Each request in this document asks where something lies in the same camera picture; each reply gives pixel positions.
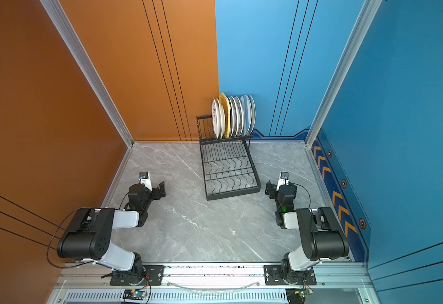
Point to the yellow woven square plate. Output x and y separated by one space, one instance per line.
225 103

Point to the cream floral plate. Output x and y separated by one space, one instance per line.
221 120

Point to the green circuit board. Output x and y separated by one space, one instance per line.
134 296
298 296

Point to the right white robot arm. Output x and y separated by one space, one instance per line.
321 235

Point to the aluminium corner post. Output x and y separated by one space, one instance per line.
67 32
353 44

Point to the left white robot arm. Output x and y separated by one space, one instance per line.
88 235

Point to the aluminium corner post right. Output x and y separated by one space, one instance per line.
353 44

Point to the black wire dish rack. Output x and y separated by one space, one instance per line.
227 164

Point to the green cloud pattern plate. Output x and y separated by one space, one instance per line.
241 123

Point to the aluminium front rail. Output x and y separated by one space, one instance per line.
217 282

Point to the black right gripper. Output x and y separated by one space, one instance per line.
271 188

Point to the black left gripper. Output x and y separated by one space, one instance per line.
157 196

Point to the blue striped plate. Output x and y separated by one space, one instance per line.
253 114
247 113

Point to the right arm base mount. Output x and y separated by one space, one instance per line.
274 275

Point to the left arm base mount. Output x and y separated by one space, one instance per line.
151 275

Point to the red green rimmed plate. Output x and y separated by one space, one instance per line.
236 113

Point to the green circuit board right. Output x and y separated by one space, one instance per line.
298 296

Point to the white plate red characters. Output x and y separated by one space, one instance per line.
232 117

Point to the green circuit board left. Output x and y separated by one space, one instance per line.
134 296

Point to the aluminium corner post left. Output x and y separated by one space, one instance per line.
67 32

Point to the orange sunburst plate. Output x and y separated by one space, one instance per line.
216 118

